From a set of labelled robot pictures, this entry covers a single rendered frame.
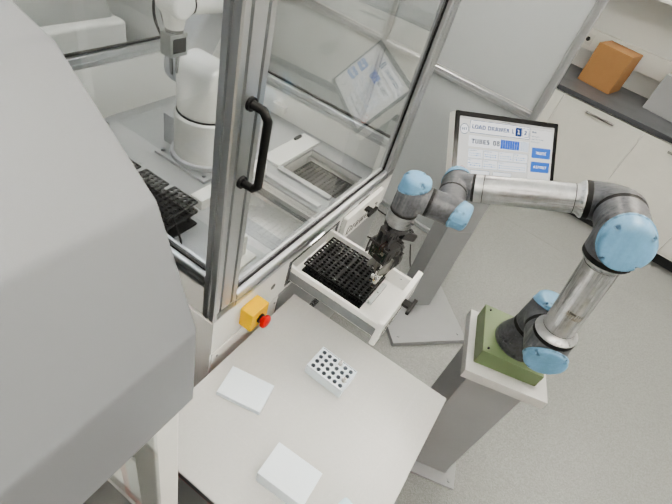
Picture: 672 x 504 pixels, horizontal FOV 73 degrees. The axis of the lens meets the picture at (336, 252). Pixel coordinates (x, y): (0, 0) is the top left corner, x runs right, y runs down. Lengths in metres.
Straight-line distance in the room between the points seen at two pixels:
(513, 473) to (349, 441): 1.27
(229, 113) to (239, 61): 0.09
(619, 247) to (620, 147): 2.95
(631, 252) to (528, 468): 1.54
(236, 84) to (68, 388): 0.52
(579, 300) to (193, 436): 1.01
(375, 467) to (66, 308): 1.02
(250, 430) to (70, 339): 0.89
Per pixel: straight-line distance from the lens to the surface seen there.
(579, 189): 1.27
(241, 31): 0.74
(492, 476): 2.37
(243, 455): 1.23
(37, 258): 0.37
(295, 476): 1.17
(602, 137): 4.06
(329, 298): 1.39
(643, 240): 1.15
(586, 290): 1.25
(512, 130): 2.11
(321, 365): 1.35
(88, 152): 0.41
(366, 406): 1.35
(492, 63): 2.78
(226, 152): 0.84
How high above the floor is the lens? 1.90
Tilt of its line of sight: 42 degrees down
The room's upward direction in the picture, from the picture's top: 19 degrees clockwise
